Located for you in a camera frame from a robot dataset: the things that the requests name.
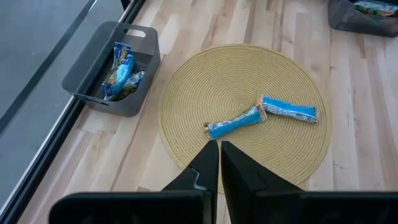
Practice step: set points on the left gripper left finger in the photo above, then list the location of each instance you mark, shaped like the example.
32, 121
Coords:
205, 174

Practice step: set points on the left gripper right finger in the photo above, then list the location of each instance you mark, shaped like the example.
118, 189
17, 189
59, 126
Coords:
239, 174

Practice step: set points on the light blue granola bar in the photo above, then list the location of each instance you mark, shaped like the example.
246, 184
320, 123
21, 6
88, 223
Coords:
233, 124
289, 109

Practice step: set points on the dark blue yellow granola bar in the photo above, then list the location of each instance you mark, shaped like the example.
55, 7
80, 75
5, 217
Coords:
121, 71

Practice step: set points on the round woven straw placemat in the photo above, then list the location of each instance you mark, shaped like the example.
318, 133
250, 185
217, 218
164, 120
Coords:
236, 77

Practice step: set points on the grey plastic bin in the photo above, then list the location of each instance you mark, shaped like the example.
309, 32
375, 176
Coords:
345, 21
90, 62

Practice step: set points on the black aluminium table frame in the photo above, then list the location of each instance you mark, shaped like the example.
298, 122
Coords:
43, 158

